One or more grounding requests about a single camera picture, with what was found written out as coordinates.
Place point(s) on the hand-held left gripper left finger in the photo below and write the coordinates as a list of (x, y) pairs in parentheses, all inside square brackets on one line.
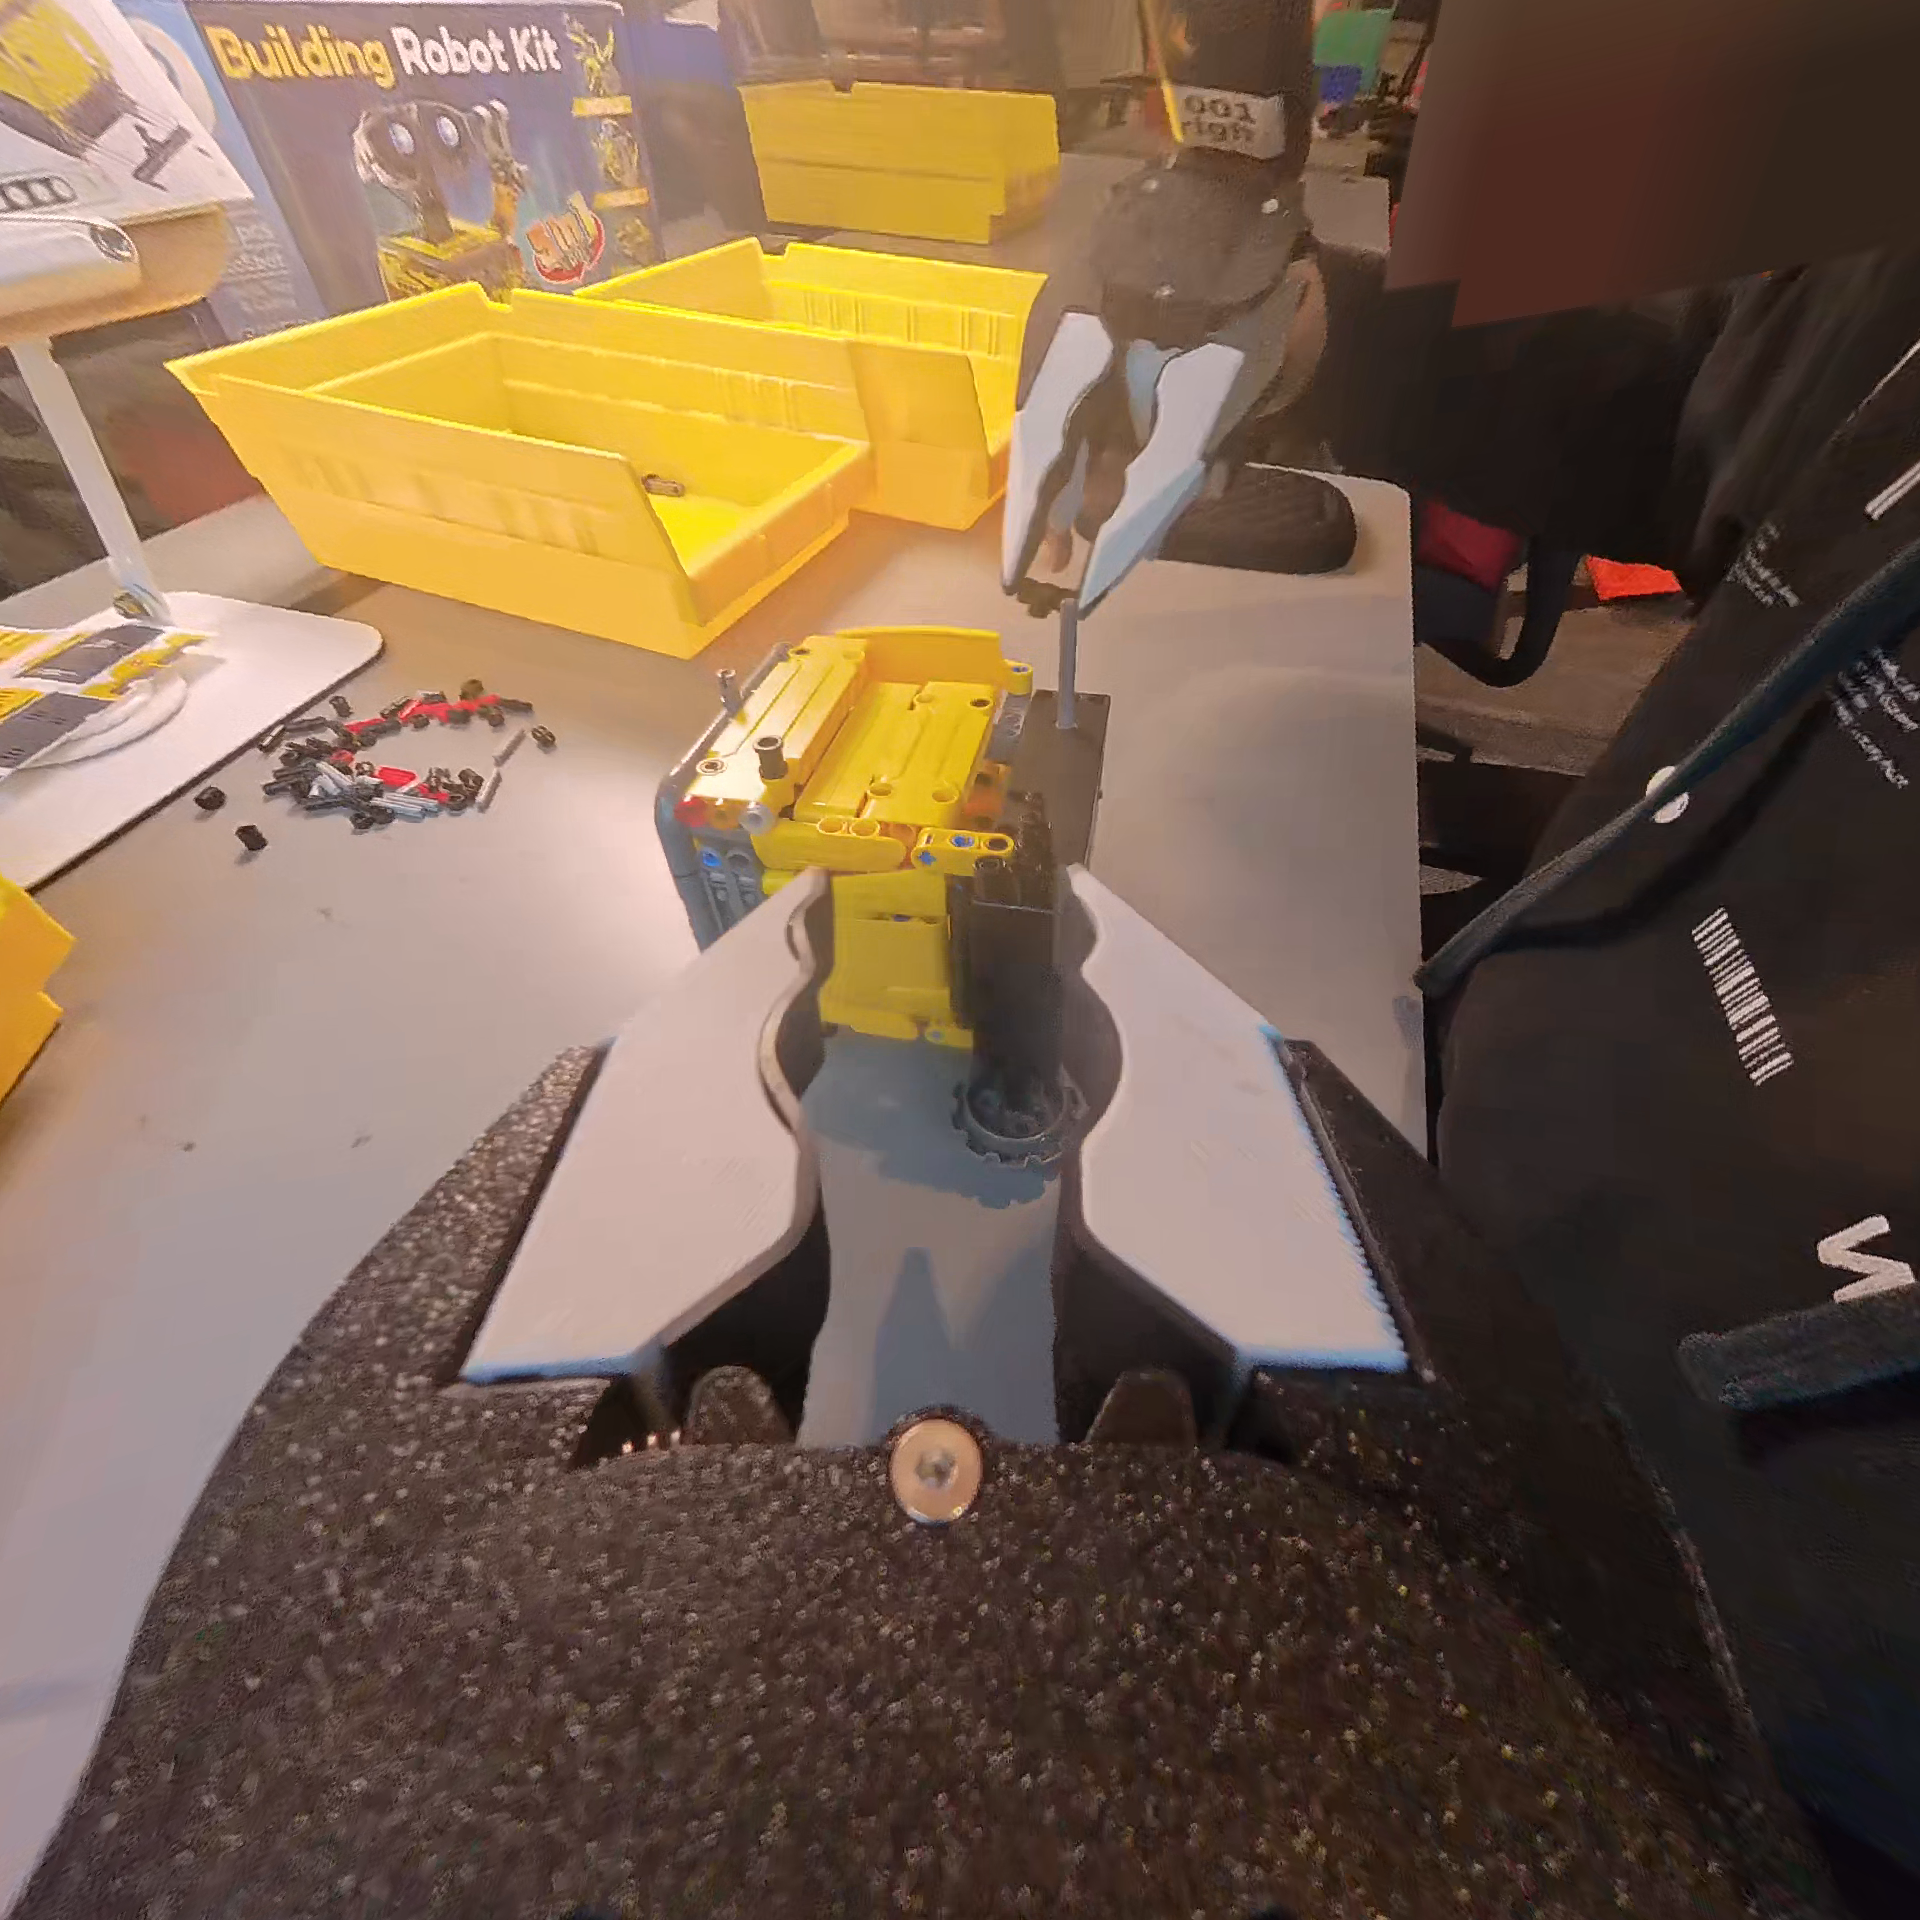
[(646, 1202)]

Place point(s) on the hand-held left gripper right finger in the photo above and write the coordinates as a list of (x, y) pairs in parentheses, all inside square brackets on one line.
[(1230, 1202)]

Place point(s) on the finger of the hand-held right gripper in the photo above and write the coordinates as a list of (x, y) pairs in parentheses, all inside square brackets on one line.
[(1171, 452), (1058, 452)]

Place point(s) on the dark grey brick axle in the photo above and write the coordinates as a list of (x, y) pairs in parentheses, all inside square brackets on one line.
[(1068, 661)]

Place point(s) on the black holed brick beam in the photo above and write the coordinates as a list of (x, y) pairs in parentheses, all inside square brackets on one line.
[(1016, 932)]

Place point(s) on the yellow toy brick vehicle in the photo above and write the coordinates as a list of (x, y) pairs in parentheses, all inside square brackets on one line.
[(856, 780)]

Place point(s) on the grey desk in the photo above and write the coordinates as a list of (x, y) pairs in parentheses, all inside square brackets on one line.
[(300, 1052)]

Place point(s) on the yellow plastic bin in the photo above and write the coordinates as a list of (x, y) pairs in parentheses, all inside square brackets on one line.
[(31, 991), (931, 362), (391, 482), (901, 166)]

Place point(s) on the pile of small brick pieces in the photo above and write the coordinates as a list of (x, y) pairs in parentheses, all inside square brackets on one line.
[(375, 780)]

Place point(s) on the white oval board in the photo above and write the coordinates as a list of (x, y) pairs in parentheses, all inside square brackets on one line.
[(242, 675)]

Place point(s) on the dark printed cardboard box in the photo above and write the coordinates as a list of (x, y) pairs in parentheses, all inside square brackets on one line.
[(422, 151)]

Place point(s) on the building instruction booklet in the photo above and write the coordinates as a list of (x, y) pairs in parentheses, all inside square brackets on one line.
[(76, 692)]

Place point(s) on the open instruction booklet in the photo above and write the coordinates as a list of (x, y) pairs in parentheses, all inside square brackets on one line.
[(92, 123)]

